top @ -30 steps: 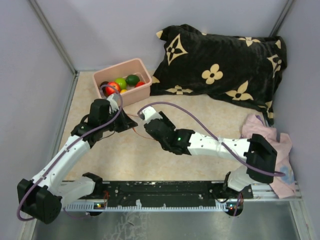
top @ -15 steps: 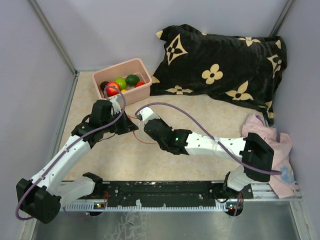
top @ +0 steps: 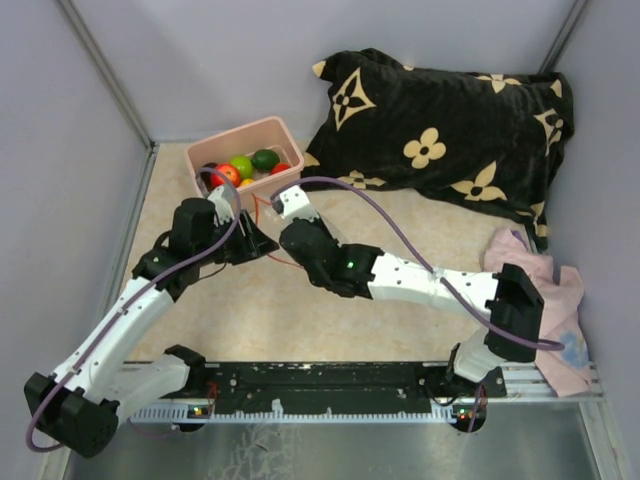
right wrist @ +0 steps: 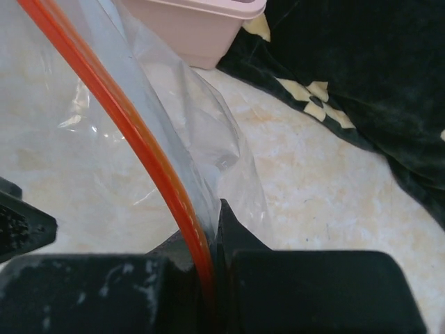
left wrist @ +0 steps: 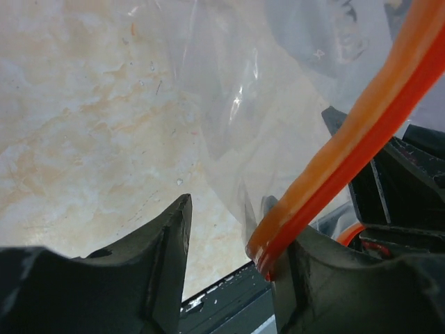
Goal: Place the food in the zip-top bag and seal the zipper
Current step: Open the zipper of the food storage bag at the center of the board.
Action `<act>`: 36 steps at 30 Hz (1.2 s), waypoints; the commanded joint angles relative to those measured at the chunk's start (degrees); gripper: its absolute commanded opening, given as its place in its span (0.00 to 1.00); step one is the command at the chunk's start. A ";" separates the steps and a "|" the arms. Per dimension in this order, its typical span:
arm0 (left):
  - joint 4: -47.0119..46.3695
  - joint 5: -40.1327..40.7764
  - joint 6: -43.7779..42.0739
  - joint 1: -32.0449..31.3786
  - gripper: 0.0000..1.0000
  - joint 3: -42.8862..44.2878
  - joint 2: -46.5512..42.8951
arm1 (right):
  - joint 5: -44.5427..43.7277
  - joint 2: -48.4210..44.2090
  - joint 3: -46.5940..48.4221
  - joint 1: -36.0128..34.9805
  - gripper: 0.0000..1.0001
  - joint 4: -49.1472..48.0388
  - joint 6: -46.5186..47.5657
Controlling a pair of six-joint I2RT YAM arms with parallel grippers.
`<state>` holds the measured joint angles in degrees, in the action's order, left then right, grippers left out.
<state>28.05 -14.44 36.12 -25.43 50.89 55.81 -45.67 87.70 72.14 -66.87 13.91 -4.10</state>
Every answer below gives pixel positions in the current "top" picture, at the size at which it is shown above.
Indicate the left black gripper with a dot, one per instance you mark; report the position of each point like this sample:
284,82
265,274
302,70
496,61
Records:
256,243

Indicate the red apple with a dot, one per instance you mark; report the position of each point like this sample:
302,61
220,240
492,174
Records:
225,171

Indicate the pink plastic bin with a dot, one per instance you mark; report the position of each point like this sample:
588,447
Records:
268,133

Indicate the clear zip top bag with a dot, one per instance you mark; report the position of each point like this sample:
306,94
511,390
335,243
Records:
258,202

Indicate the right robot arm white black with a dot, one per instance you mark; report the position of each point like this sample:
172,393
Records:
508,304

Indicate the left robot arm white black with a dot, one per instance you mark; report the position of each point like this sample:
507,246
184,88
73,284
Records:
85,399

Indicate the light green apple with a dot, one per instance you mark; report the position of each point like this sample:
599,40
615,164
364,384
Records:
243,165

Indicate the red mango fruit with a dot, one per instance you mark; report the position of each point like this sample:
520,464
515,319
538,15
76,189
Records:
279,167

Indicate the dark green avocado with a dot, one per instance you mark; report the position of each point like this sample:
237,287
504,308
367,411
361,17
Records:
265,159

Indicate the black floral blanket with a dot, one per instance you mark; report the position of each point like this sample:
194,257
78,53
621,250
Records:
491,143

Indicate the pink cloth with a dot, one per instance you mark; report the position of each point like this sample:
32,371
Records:
566,371

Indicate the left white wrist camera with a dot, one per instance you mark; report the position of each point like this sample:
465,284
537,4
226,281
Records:
223,199

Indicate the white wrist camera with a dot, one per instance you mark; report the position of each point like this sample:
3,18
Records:
293,203
223,199

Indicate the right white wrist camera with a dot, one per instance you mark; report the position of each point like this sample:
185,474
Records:
293,203

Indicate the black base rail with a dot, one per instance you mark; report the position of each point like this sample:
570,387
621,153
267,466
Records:
318,388

